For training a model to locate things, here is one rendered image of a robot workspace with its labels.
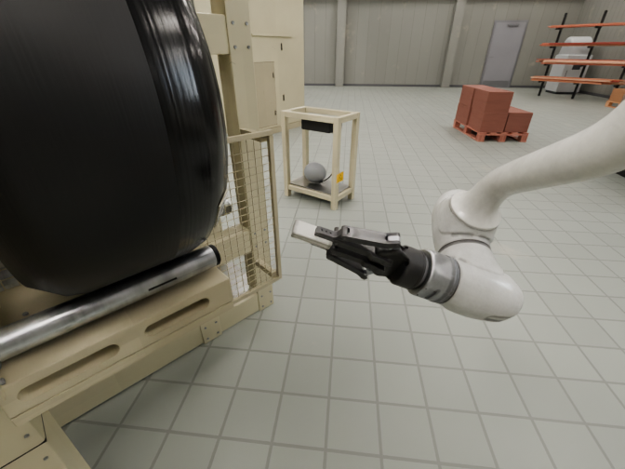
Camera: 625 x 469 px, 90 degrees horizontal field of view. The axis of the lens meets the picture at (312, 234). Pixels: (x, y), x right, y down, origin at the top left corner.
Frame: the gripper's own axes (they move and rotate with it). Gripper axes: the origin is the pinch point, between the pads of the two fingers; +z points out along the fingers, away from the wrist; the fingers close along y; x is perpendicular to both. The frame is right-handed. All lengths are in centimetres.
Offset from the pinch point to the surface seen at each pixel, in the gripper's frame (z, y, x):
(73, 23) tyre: 31.0, -22.1, -4.3
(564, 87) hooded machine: -783, 176, 1090
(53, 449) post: 32, 47, -34
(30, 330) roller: 34.2, 14.2, -21.8
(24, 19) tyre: 33.4, -22.2, -6.7
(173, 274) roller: 20.3, 14.4, -7.2
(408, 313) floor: -86, 96, 50
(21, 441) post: 36, 41, -34
